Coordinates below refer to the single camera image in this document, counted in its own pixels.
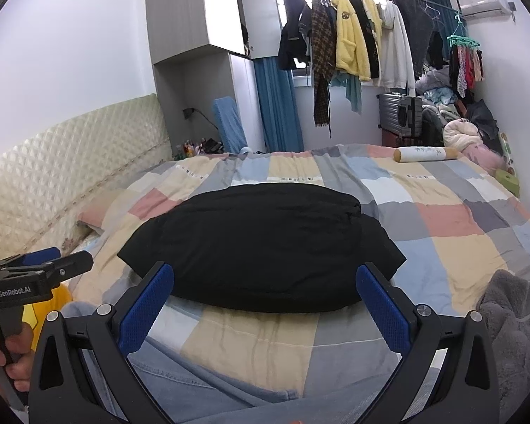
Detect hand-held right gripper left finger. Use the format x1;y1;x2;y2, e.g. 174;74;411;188
29;261;176;424

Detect pink pillow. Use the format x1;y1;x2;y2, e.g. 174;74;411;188
77;188;129;232

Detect blue covered board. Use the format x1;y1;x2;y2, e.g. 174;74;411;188
212;96;252;154

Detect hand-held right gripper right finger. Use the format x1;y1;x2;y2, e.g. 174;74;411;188
355;261;501;424

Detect blue curtain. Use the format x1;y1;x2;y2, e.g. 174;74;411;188
253;57;305;153

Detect yellow cloth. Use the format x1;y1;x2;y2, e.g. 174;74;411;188
21;283;73;349

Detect teal scarf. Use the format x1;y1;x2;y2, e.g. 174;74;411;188
331;73;363;114

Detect hanging small laundry bunch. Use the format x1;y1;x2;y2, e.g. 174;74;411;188
449;44;485;98

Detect cream quilted headboard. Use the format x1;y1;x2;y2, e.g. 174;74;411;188
0;94;173;261

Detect black puffer jacket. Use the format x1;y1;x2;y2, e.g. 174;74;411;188
117;184;407;314

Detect hanging black long garment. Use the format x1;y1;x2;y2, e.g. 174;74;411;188
348;0;381;79

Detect grey hard suitcase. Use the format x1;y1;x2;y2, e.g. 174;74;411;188
377;93;424;137

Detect brown houndstooth scarf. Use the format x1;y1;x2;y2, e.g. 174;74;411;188
310;0;336;128

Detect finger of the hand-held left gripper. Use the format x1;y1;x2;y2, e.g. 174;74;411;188
2;247;61;270
9;251;93;284

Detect teal curtain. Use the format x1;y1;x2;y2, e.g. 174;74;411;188
424;0;458;54

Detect person's left hand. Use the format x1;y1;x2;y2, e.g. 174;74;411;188
0;323;36;392

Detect hanging black short jacket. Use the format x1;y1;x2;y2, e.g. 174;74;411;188
277;0;313;71

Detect dark grey coat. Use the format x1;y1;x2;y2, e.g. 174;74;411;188
377;0;434;78

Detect grey fluffy towel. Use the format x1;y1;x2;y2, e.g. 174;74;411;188
475;269;530;420

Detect blue jeans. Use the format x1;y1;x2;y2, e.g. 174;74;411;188
64;300;438;424

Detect white air conditioner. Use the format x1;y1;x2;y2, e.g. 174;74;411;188
459;0;506;20

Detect cream fleece garment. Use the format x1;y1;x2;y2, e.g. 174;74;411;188
443;118;484;153

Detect yellow fleece jacket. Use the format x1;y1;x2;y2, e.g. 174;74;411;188
330;0;372;82

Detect cluster of small bottles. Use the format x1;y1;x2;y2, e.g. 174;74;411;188
174;138;224;157

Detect green clip hanger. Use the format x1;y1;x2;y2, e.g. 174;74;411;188
447;13;481;48

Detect cream cylinder pillow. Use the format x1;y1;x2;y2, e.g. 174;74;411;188
394;146;459;164

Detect white hoodie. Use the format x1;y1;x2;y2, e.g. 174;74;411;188
379;1;417;93

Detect grey wardrobe cabinet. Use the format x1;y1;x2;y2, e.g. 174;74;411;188
145;0;268;160

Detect patchwork bed quilt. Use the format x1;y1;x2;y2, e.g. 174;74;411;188
66;143;530;400

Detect pile of mixed clothes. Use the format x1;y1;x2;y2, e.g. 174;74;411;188
417;64;504;173

